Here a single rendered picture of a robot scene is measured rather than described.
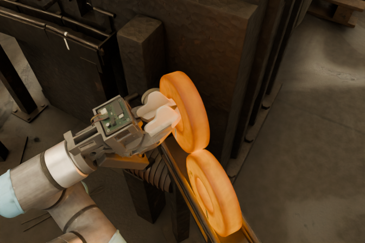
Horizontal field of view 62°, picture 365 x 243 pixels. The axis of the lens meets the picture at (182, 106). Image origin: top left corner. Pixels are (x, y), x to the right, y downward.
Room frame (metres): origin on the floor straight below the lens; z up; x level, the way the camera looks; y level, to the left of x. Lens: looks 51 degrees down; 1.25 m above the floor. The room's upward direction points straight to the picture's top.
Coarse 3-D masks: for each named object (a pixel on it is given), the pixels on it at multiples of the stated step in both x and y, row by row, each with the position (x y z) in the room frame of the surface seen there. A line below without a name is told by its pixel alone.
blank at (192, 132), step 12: (180, 72) 0.39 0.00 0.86; (168, 84) 0.37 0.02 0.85; (180, 84) 0.35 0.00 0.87; (192, 84) 0.35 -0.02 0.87; (168, 96) 0.37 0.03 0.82; (180, 96) 0.33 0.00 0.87; (192, 96) 0.33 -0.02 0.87; (180, 108) 0.33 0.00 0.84; (192, 108) 0.31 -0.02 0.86; (204, 108) 0.31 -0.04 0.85; (180, 120) 0.36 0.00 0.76; (192, 120) 0.29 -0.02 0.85; (204, 120) 0.30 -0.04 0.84; (180, 132) 0.32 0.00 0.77; (192, 132) 0.28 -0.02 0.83; (204, 132) 0.29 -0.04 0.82; (180, 144) 0.32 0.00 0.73; (192, 144) 0.28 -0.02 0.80; (204, 144) 0.28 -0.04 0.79
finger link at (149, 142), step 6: (168, 126) 0.31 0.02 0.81; (162, 132) 0.30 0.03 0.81; (168, 132) 0.30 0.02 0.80; (144, 138) 0.29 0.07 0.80; (150, 138) 0.29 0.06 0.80; (156, 138) 0.29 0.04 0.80; (162, 138) 0.29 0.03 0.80; (144, 144) 0.28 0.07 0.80; (150, 144) 0.28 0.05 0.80; (156, 144) 0.28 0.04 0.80; (138, 150) 0.27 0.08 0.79; (144, 150) 0.27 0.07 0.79
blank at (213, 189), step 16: (192, 160) 0.26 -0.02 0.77; (208, 160) 0.25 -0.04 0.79; (192, 176) 0.26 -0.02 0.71; (208, 176) 0.22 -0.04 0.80; (224, 176) 0.22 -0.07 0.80; (208, 192) 0.21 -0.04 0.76; (224, 192) 0.20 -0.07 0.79; (208, 208) 0.21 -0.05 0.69; (224, 208) 0.17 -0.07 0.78; (240, 208) 0.18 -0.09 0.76; (224, 224) 0.16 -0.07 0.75; (240, 224) 0.16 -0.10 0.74
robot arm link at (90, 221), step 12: (72, 216) 0.19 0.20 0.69; (84, 216) 0.19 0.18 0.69; (96, 216) 0.19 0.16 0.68; (72, 228) 0.17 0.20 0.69; (84, 228) 0.17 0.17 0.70; (96, 228) 0.17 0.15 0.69; (108, 228) 0.17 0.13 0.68; (60, 240) 0.14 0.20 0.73; (72, 240) 0.14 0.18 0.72; (84, 240) 0.14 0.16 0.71; (96, 240) 0.15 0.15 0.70; (108, 240) 0.15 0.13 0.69; (120, 240) 0.15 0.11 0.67
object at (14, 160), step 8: (0, 144) 0.72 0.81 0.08; (8, 144) 0.76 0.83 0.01; (16, 144) 0.76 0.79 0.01; (24, 144) 0.76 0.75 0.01; (0, 152) 0.69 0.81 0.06; (8, 152) 0.72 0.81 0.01; (16, 152) 0.72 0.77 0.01; (0, 160) 0.67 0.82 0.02; (8, 160) 0.68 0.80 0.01; (16, 160) 0.68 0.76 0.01; (0, 168) 0.64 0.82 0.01; (8, 168) 0.64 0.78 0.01
